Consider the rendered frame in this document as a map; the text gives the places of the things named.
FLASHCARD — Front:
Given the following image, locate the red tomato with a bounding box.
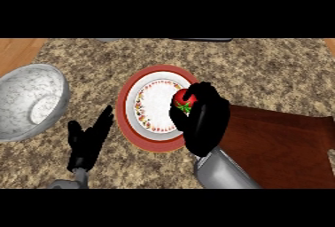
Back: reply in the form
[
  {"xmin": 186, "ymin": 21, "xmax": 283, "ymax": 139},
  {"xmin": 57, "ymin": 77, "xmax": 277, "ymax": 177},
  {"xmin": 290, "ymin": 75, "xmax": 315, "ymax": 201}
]
[{"xmin": 172, "ymin": 88, "xmax": 199, "ymax": 114}]

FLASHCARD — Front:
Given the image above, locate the dark flat appliance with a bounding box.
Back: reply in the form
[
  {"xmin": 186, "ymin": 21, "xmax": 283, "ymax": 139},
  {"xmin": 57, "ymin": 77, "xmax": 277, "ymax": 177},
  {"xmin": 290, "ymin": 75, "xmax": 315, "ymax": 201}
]
[{"xmin": 168, "ymin": 37, "xmax": 234, "ymax": 43}]

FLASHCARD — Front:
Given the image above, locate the white marbled bowl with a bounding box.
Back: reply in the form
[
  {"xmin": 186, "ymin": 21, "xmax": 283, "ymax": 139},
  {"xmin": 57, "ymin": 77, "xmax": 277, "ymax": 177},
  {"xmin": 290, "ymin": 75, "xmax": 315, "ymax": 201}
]
[{"xmin": 0, "ymin": 63, "xmax": 72, "ymax": 143}]

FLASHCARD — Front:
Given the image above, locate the grey flat object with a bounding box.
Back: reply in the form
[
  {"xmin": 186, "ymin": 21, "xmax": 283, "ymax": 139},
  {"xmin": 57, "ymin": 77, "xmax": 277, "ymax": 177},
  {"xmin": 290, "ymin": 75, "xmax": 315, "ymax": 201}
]
[{"xmin": 94, "ymin": 37, "xmax": 121, "ymax": 43}]

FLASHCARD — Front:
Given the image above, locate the dark brown wooden tray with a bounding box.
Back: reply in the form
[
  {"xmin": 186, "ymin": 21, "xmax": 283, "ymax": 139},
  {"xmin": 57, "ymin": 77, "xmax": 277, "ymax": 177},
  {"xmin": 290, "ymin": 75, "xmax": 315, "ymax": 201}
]
[{"xmin": 214, "ymin": 104, "xmax": 335, "ymax": 190}]

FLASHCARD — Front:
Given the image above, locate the red-rimmed white plate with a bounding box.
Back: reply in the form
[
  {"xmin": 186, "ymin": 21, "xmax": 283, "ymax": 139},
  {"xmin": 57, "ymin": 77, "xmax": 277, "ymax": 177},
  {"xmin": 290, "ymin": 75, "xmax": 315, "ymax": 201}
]
[{"xmin": 115, "ymin": 64, "xmax": 202, "ymax": 153}]

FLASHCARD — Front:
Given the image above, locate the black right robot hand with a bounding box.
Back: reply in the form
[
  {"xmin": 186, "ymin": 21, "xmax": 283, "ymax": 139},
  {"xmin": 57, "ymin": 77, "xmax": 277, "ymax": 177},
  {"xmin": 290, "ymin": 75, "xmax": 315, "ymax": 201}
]
[{"xmin": 166, "ymin": 81, "xmax": 231, "ymax": 158}]

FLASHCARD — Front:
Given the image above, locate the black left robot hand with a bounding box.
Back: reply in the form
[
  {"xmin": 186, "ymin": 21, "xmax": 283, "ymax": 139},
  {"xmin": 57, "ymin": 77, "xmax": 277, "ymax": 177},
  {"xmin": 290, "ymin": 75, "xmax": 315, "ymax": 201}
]
[{"xmin": 65, "ymin": 104, "xmax": 115, "ymax": 173}]

